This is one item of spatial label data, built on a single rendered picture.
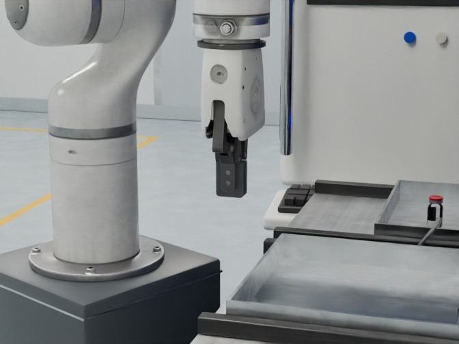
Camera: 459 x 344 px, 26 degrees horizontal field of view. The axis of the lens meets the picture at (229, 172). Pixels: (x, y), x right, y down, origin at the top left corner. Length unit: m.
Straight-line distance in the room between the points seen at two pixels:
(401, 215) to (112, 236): 0.47
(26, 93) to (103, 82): 6.15
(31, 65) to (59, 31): 6.13
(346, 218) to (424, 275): 0.28
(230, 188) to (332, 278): 0.23
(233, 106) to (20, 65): 6.43
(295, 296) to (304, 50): 0.85
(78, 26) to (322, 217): 0.50
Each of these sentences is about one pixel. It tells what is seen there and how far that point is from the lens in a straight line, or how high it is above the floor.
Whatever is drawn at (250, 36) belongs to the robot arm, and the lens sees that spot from 1.06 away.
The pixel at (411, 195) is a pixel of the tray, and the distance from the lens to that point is 1.65.
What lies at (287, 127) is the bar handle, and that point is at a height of 0.94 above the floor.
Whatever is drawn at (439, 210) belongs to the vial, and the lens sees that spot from 1.50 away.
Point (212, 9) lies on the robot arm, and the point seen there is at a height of 1.23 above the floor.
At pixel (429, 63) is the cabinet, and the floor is 1.06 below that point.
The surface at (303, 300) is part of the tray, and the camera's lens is 1.20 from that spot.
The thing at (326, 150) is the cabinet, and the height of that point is 0.88.
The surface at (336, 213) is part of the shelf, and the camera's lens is 1.57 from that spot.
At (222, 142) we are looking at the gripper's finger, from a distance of 1.06.
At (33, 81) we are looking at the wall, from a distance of 7.42.
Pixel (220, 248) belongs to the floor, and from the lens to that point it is 4.21.
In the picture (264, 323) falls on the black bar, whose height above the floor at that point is 0.90.
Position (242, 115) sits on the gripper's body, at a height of 1.12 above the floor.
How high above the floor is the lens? 1.32
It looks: 14 degrees down
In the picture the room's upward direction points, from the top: straight up
